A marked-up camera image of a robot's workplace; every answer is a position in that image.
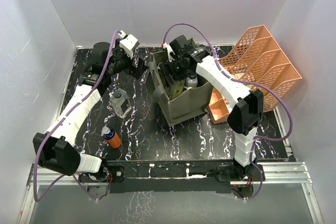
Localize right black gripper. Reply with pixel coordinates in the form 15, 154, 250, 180
160, 56, 194, 88

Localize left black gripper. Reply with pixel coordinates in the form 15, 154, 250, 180
106, 39, 148, 79

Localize white rectangular bottle black cap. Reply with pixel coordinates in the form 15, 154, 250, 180
185, 75, 198, 89

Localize clear square bottle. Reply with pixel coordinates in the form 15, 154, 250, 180
165, 79, 185, 101
110, 89, 132, 119

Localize orange spray bottle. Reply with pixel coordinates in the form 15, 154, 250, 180
101, 126, 122, 149

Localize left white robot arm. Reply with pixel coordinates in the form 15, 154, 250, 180
33, 36, 147, 182

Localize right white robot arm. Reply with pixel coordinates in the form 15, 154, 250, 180
159, 35, 264, 180

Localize olive green canvas bag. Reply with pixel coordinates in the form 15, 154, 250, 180
146, 35, 213, 126

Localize orange low basket tray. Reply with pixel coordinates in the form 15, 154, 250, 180
207, 88, 232, 124

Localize orange tall file organizer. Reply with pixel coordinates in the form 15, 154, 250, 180
219, 25, 302, 98

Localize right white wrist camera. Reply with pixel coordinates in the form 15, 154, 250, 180
162, 42, 175, 62

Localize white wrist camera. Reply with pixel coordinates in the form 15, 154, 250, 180
162, 42, 175, 62
119, 30, 140, 59

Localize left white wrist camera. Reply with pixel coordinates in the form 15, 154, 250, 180
119, 30, 140, 59

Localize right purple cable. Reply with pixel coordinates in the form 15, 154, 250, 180
163, 23, 293, 200

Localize purple cable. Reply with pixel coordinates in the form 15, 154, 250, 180
163, 23, 293, 200
34, 29, 124, 202

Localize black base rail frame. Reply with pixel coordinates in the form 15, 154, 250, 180
79, 159, 265, 194

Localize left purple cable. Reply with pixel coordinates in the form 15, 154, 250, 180
34, 29, 124, 202

